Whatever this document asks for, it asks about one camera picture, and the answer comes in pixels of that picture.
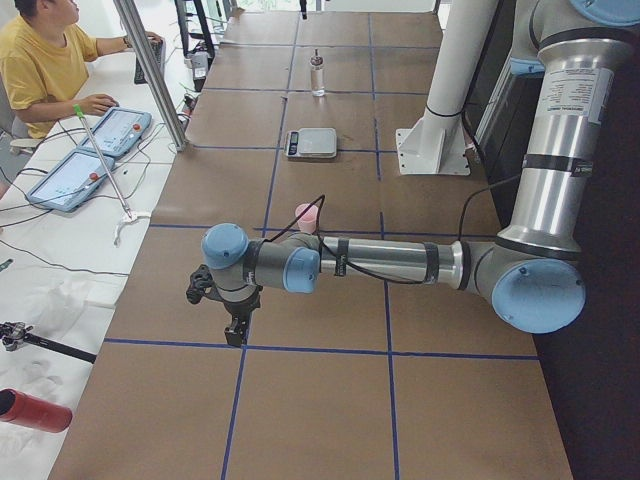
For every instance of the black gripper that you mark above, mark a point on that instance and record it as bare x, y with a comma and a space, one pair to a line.
241, 306

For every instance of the pink plastic cup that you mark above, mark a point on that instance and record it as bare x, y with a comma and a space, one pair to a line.
306, 217

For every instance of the glass sauce bottle steel cap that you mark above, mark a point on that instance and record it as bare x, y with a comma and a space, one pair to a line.
316, 64

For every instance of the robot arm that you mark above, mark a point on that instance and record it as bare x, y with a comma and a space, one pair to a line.
527, 273

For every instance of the white digital kitchen scale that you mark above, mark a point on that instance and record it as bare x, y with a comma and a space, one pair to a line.
320, 143

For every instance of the lower blue teach pendant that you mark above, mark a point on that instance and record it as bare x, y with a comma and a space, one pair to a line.
71, 182

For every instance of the blue teach pendant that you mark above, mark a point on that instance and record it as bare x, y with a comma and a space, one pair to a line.
71, 182
119, 130

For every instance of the black tripod tool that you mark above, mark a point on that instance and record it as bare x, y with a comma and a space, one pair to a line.
14, 335

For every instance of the upper blue teach pendant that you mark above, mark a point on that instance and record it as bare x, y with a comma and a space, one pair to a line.
119, 130

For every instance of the red cylinder bottle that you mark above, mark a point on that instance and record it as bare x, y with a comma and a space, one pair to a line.
21, 409

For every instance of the metal rod green tip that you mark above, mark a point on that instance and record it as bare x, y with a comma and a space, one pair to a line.
128, 213

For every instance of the person in yellow shirt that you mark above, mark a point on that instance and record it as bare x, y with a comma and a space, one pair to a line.
44, 57

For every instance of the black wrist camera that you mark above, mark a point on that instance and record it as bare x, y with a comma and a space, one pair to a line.
200, 285

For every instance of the white pedestal column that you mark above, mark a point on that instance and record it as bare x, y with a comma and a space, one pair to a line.
435, 145

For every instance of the aluminium frame post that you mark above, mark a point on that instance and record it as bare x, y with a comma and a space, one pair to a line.
135, 30

